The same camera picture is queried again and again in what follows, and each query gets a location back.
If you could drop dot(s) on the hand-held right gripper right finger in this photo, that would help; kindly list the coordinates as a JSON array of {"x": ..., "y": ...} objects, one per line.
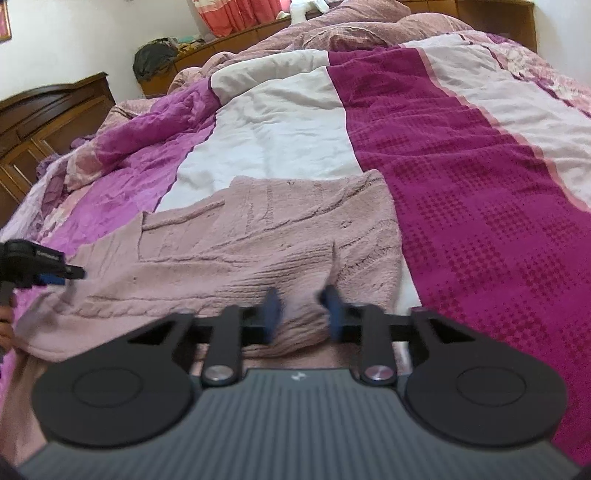
[{"x": 331, "y": 314}]

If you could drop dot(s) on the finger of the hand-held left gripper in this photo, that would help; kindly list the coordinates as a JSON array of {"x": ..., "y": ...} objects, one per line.
[{"x": 69, "y": 272}]

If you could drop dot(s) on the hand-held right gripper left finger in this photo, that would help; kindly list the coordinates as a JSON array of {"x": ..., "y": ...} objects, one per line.
[{"x": 273, "y": 316}]

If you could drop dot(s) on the person's left hand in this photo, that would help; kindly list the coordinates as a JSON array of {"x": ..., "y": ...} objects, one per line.
[{"x": 4, "y": 327}]

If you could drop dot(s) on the carved dark wooden cabinet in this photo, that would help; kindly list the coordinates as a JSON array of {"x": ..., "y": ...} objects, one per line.
[{"x": 41, "y": 124}]

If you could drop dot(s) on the magenta and white patchwork quilt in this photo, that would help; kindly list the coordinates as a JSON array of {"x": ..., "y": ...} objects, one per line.
[{"x": 461, "y": 161}]

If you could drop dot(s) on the dark bag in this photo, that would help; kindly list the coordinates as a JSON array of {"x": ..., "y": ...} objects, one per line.
[{"x": 154, "y": 60}]

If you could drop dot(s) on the wooden bed headboard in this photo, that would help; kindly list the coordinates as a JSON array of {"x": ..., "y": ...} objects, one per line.
[{"x": 207, "y": 53}]

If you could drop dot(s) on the dusty pink duvet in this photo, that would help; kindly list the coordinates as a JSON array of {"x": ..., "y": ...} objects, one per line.
[{"x": 360, "y": 23}]

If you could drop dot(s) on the red curtain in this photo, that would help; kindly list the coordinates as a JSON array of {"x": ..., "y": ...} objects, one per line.
[{"x": 240, "y": 11}]

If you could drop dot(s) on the white plush toy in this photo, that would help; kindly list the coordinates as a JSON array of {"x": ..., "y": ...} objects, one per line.
[{"x": 307, "y": 7}]

